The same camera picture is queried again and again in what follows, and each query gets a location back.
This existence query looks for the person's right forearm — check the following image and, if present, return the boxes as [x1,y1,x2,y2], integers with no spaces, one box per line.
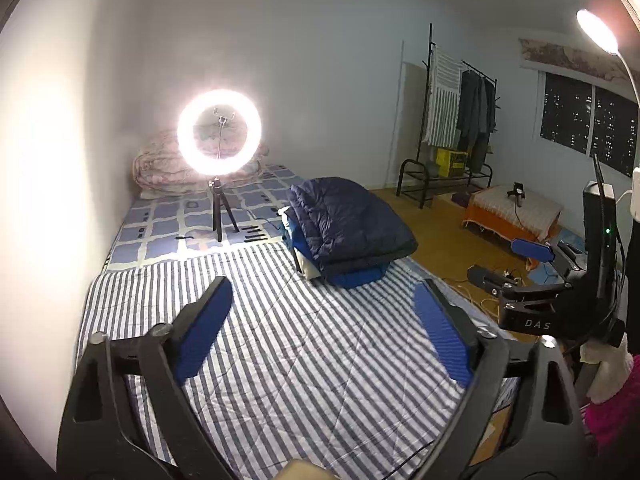
[585,352,640,443]

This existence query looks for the black device on table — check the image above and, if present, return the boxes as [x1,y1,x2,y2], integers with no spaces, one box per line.
[506,182,528,211]

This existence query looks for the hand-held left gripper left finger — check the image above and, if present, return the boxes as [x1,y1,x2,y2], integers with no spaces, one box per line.
[56,276,234,480]

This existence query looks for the dark hanging clothes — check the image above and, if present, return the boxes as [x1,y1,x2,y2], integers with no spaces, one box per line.
[456,67,498,168]

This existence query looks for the black tripod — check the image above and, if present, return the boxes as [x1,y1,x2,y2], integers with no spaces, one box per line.
[207,110,241,242]

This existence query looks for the black ring light cable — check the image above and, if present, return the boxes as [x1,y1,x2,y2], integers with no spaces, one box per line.
[247,212,288,233]

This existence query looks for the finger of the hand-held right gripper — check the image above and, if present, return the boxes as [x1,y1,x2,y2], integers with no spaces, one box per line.
[467,265,521,296]
[510,239,558,263]

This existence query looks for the folded floral quilt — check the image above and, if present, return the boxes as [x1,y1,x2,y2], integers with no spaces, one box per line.
[132,129,268,200]

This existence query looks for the window valance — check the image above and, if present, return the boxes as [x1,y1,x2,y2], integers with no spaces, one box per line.
[519,37,633,83]

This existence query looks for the blue checked bed sheet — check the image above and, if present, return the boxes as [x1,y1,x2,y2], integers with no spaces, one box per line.
[102,162,321,273]

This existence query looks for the window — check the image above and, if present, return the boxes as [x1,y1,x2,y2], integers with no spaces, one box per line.
[539,71,640,178]

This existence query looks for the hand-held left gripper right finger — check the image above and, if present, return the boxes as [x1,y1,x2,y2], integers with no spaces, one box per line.
[412,277,593,480]

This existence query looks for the person's right hand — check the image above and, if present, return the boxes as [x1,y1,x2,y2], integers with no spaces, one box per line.
[580,332,635,403]

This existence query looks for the yellow box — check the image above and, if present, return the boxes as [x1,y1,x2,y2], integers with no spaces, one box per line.
[435,147,470,178]

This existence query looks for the striped bed sheet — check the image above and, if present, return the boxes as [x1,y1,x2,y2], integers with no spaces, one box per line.
[75,245,526,480]

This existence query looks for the low orange table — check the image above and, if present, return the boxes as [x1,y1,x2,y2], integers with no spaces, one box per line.
[462,184,563,243]

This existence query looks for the blue and white jacket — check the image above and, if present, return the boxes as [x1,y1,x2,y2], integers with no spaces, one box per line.
[280,205,401,291]

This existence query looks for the white gooseneck lamp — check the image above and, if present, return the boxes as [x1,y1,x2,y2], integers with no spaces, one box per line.
[575,7,640,126]

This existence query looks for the navy down jacket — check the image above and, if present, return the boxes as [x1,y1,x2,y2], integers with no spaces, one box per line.
[287,176,419,286]

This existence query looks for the striped hanging towel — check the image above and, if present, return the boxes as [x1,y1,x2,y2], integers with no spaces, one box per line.
[424,45,462,145]

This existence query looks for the blue floor mat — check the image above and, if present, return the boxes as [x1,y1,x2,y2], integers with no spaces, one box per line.
[525,230,586,286]

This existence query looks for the black clothes rack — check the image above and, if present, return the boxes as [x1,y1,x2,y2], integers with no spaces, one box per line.
[397,22,501,211]

